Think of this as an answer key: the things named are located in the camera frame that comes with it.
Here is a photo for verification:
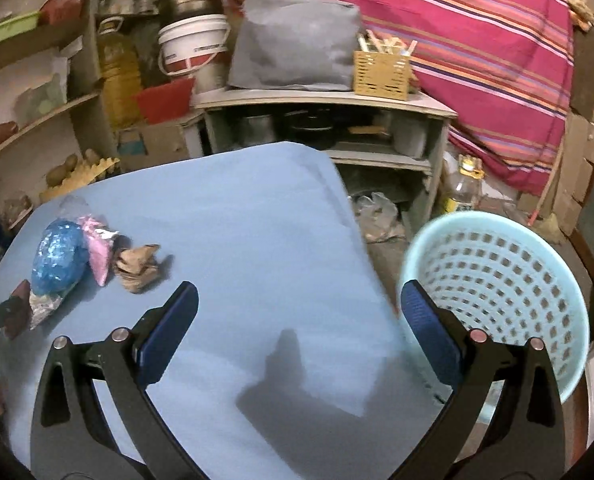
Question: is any clear plastic container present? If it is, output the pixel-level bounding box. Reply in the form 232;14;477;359
17;72;68;121

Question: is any green plastic tray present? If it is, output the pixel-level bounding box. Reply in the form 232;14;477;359
0;12;42;53

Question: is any large oil bottle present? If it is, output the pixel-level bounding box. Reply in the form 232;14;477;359
97;17;142;128

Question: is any bunch of wooden utensils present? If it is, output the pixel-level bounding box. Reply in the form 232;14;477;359
357;30;418;58

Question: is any yellow egg tray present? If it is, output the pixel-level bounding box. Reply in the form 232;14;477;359
39;157;122;201

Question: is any brown paper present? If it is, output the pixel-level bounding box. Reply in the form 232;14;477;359
113;243;162;294

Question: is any grey fabric bag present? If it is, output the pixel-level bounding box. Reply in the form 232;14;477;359
227;0;363;92

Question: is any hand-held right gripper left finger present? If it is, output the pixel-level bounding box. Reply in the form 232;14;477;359
29;281;213;480

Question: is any blue tablecloth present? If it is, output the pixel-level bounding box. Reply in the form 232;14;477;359
0;141;478;480

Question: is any maroon packet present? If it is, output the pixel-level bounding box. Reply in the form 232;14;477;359
4;281;32;337

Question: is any white plastic bucket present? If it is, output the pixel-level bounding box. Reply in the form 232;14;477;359
157;14;230;78

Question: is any small red basket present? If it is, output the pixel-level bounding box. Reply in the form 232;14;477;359
39;0;85;26

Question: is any light blue plastic basket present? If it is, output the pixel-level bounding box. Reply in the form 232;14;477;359
397;211;590;426

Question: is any plastic bottle with yellow cap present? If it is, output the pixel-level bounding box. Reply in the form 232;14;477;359
444;155;485;213

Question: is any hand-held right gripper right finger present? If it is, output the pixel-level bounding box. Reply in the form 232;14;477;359
401;280;567;480

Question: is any low wooden cabinet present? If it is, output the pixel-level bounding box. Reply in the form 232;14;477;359
192;89;459;221

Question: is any blue plastic bag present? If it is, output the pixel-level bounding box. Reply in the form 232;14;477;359
31;217;90;296

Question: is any clear plastic bag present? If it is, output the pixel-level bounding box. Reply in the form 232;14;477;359
352;192;408;243

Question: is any silver foil wrapper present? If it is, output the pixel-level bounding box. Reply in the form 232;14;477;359
28;290;65;331

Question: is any cardboard box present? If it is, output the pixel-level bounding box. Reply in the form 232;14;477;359
114;115;205;171

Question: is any wooden shelving unit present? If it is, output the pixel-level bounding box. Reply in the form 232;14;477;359
0;0;108;201

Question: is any pink packet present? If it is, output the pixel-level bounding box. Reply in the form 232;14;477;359
77;215;120;287

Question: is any red striped cloth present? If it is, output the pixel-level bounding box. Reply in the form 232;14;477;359
212;0;578;196

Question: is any yellow utensil holder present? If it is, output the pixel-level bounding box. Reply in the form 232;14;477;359
353;50;412;102

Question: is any red plastic basket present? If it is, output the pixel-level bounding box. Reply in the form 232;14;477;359
134;77;196;123

